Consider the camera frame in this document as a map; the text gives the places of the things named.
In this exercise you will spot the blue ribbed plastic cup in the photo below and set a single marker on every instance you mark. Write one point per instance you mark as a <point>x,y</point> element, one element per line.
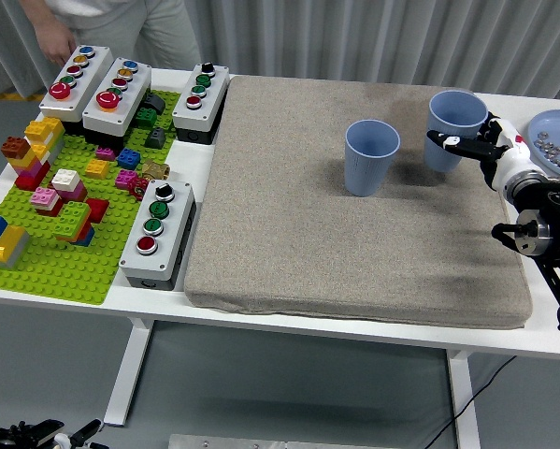
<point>368,178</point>
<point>452,112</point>

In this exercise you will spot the yellow toy brick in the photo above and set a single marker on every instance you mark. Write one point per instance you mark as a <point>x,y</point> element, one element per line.
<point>97,169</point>

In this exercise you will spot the dark green toy brick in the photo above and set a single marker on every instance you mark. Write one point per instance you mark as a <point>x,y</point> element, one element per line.
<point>146,118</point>

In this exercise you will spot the brass pipe fitting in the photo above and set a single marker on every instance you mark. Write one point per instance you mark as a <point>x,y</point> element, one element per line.
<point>155,170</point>

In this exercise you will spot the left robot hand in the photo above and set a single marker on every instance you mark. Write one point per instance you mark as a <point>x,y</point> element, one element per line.
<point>32,430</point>

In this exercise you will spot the blue toy brick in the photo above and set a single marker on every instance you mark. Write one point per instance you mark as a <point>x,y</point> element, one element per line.
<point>129,159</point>

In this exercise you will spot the blue yellow grey brick stack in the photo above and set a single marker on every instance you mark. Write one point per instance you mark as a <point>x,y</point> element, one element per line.
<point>6,245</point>

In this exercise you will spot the dark grey curved brick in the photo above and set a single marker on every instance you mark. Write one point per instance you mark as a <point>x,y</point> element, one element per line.
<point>156,103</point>

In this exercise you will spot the white table leg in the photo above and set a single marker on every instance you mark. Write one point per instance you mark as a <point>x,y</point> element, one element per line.
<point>130,369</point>
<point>464,397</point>

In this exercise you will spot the pink and red brick stack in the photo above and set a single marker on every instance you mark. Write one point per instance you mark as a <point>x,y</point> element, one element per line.
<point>46,198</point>

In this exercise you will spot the five-button control box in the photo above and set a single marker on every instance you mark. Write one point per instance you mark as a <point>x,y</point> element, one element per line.
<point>134,96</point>
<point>89,86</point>

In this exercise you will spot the grey-brown fabric mat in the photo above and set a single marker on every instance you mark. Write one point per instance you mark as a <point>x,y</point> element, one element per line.
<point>284,210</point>

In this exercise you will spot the red toy brick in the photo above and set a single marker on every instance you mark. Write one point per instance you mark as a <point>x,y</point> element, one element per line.
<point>98,209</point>

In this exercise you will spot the white and pink brick stack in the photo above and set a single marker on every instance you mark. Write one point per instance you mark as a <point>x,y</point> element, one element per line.
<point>69,182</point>

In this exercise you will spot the person's forearm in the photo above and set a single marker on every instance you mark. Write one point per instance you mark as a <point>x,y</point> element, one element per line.
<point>36,11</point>

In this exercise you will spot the green studded baseplate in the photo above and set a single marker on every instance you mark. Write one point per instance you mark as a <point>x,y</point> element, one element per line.
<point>50,276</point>

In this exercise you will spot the yellow black floor tape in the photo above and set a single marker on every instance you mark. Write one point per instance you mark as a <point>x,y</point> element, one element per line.
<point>13,96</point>

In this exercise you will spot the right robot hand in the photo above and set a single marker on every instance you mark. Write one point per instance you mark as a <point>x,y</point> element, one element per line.
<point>515,159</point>

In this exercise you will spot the small magenta toy brick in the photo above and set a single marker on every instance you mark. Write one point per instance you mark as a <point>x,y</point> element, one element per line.
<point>105,153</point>

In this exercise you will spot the grey sloped brick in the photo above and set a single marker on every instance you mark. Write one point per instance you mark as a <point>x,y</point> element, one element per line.
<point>156,139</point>

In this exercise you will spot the yellow brown red brick tower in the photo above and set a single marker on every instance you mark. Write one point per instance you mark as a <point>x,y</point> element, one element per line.
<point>36,159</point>

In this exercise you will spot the person's hand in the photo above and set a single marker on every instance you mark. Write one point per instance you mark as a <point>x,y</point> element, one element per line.
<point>57,44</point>

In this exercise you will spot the green orange blue brick stack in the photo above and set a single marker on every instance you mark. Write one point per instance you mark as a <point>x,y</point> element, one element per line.
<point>74,222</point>

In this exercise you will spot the blue plate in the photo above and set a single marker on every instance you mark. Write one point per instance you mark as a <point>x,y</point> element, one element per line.
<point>550,124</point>

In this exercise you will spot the person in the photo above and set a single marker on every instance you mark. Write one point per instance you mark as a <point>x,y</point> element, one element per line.
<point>120,33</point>

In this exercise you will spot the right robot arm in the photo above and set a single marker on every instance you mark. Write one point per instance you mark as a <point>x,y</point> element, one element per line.
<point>555,201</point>

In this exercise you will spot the white pleated curtain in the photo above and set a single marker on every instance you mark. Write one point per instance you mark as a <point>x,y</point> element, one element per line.
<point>307,37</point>

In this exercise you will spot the four-button control box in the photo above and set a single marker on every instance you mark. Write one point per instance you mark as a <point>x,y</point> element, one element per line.
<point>172,243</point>
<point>211,107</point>

